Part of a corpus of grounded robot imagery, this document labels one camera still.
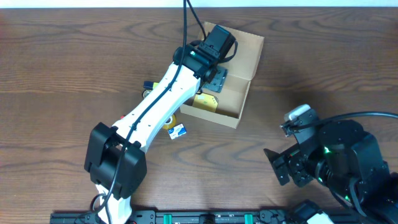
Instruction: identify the green clamp left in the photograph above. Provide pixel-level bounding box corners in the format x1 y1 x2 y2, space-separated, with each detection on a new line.
163 214 173 224

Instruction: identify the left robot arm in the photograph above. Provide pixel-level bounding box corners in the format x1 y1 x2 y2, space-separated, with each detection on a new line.
84 41 237 223

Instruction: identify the yellow highlighter marker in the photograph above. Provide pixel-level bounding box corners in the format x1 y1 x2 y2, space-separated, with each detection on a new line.
143 81 159 90

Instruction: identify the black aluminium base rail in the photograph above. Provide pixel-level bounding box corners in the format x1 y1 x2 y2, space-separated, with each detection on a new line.
49 209 343 224

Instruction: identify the cream sticky note pad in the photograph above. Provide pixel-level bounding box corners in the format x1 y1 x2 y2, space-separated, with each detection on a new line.
192 93 218 113

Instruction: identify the blue white staples box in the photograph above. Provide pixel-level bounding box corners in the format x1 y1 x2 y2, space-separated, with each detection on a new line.
168 124 187 140

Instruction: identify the correction tape dispenser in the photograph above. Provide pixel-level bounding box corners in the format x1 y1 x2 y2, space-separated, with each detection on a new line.
142 89 152 99

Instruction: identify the cardboard box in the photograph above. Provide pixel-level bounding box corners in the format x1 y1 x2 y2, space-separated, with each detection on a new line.
180 27 264 128

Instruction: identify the green clamp right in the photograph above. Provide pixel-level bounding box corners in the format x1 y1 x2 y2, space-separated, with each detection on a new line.
244 213 253 224

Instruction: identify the green clamp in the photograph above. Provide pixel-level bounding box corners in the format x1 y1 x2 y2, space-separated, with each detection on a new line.
244 213 253 224
163 214 173 224

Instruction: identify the yellow adhesive tape roll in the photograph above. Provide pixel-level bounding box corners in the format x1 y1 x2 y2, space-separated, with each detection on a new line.
162 114 176 130

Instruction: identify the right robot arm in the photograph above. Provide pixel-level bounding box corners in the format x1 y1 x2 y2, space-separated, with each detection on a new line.
264 105 397 223

